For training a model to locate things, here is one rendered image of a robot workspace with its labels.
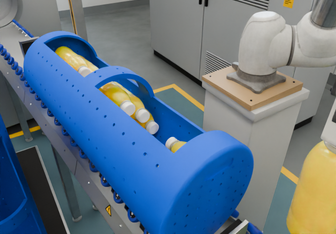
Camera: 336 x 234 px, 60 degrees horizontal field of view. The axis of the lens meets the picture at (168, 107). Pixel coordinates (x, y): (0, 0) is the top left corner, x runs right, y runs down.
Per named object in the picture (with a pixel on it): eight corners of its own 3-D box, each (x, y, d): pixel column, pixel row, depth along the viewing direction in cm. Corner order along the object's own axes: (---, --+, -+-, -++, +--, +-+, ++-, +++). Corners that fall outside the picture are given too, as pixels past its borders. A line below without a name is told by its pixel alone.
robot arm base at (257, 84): (247, 62, 137) (248, 51, 134) (287, 80, 121) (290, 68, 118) (218, 74, 129) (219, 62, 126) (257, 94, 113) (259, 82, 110)
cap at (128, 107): (123, 115, 83) (126, 119, 82) (118, 106, 81) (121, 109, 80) (133, 107, 85) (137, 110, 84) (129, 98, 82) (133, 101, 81)
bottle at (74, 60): (70, 63, 117) (91, 81, 105) (52, 62, 112) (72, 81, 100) (72, 46, 114) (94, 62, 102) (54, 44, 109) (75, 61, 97)
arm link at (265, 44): (237, 57, 129) (242, 7, 116) (280, 59, 125) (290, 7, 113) (237, 74, 115) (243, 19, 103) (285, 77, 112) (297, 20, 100)
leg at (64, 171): (79, 213, 188) (59, 138, 154) (83, 219, 185) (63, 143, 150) (71, 217, 185) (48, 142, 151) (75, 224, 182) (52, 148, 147)
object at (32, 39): (45, 63, 159) (38, 36, 151) (48, 66, 157) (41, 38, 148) (26, 68, 154) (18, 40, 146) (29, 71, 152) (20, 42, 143)
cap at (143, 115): (133, 114, 86) (137, 118, 85) (143, 106, 87) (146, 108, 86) (139, 122, 89) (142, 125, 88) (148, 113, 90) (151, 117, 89)
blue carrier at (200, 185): (94, 86, 135) (88, 25, 120) (243, 213, 78) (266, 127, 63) (30, 104, 120) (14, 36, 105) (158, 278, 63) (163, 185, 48)
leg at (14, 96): (31, 137, 252) (9, 71, 217) (33, 140, 249) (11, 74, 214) (24, 139, 249) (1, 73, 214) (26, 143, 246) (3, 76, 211)
